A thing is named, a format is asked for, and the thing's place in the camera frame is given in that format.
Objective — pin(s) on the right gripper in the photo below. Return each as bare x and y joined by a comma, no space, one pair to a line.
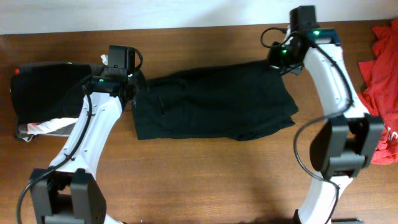
274,63

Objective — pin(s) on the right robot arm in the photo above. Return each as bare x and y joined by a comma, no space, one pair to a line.
346,143

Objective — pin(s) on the red t-shirt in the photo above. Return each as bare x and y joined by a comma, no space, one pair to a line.
380,95

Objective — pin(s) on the dark green shorts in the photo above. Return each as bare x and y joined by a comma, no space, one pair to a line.
243,102

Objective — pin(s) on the folded grey garment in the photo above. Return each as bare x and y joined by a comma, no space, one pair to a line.
21,131

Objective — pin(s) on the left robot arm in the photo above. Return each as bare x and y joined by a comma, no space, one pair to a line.
67,191

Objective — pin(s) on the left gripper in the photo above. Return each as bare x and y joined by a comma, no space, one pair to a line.
142,82

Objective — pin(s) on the folded white red garment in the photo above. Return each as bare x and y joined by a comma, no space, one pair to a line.
56,126

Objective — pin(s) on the folded black garment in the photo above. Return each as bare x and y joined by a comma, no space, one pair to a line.
42,93

